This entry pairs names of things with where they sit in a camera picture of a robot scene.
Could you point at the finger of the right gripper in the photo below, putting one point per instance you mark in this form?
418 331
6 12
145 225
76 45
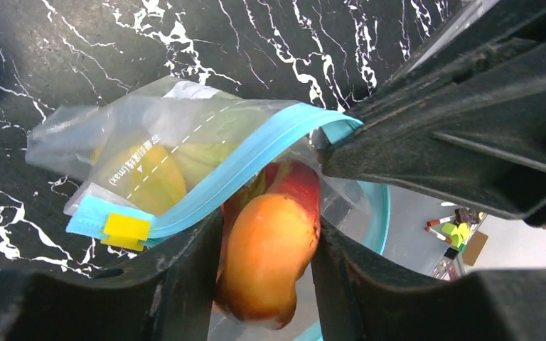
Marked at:
467 125

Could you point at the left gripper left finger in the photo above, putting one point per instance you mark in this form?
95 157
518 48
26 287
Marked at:
94 296

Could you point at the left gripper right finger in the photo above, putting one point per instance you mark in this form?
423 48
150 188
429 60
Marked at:
364 296

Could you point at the hot dog bun toy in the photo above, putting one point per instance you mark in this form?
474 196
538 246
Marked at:
270 234

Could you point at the yellow bell pepper toy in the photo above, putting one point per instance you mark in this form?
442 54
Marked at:
145 175

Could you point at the clear zip top bag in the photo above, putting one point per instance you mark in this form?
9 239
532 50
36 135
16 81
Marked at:
67 142

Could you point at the green round melon toy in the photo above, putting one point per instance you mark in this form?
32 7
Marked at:
212 124

